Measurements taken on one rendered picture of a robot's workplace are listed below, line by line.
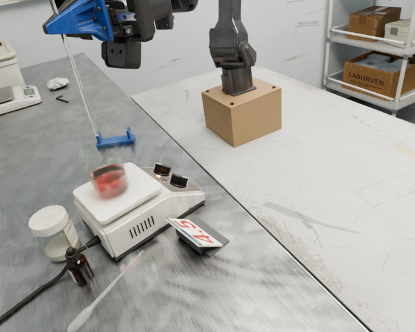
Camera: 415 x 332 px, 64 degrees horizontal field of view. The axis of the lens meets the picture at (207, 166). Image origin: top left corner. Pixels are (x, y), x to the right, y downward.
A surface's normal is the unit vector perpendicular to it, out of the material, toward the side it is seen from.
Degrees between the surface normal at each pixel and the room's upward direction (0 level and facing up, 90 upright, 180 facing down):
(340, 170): 0
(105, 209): 0
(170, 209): 90
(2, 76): 93
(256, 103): 90
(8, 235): 0
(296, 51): 90
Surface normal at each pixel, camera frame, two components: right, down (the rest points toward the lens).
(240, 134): 0.47, 0.45
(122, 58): -0.55, 0.21
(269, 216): -0.13, -0.82
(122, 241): 0.65, 0.36
